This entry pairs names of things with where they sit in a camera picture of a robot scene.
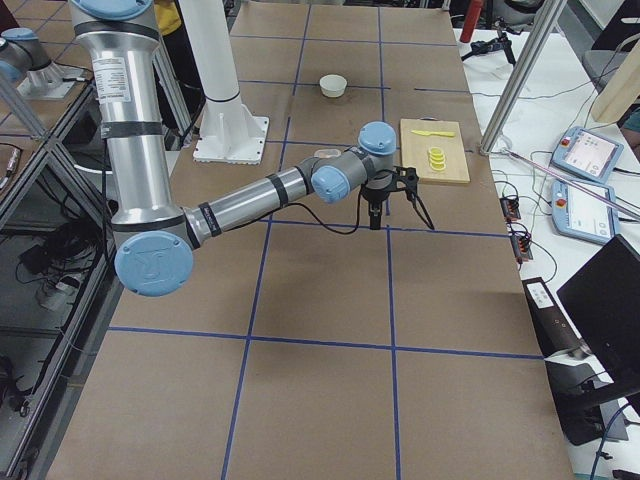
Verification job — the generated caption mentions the black monitor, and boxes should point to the black monitor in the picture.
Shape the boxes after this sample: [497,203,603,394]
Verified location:
[556,234,639,412]

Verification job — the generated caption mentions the near blue teach pendant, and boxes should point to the near blue teach pendant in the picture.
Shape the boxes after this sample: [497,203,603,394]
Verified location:
[551,180,620,245]

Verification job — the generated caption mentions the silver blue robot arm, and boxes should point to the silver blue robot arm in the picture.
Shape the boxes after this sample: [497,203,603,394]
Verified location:
[69,1,399,297]

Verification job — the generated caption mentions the yellow plastic knife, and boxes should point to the yellow plastic knife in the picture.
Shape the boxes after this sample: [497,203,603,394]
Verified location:
[411,129,456,138]

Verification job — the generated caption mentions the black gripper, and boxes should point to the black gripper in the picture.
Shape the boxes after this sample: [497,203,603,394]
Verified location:
[361,172,394,230]

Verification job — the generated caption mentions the orange circuit board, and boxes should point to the orange circuit board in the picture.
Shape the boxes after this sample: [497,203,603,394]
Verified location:
[507,224,533,265]
[499,197,521,222]

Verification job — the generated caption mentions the far blue teach pendant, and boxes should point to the far blue teach pendant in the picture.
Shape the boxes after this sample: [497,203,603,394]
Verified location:
[551,127,623,183]

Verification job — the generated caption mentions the white small bowl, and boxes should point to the white small bowl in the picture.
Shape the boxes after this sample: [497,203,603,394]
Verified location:
[319,74,348,98]

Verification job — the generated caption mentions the aluminium frame post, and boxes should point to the aluminium frame post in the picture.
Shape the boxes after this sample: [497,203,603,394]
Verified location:
[479,0,567,155]

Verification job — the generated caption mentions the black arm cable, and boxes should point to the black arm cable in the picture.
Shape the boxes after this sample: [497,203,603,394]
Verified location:
[269,169,435,236]

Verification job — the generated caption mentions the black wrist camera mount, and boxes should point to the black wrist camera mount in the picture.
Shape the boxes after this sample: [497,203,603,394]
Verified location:
[390,166,419,205]

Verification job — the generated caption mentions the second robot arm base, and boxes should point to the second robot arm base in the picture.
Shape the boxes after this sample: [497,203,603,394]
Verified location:
[1,27,87,100]

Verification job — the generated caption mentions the black tripod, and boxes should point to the black tripod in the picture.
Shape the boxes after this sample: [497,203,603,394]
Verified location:
[461,18,521,66]

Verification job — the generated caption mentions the blue teach pendant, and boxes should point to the blue teach pendant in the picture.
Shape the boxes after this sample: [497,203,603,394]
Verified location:
[551,127,623,183]
[551,180,620,245]

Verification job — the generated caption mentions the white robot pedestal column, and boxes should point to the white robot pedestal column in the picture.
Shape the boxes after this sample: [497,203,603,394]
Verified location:
[179,0,269,165]

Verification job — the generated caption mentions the black device box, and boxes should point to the black device box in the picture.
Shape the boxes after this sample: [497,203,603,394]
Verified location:
[522,277,590,360]

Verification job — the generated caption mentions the wooden cutting board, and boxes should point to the wooden cutting board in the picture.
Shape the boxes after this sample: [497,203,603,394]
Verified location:
[400,119,470,184]

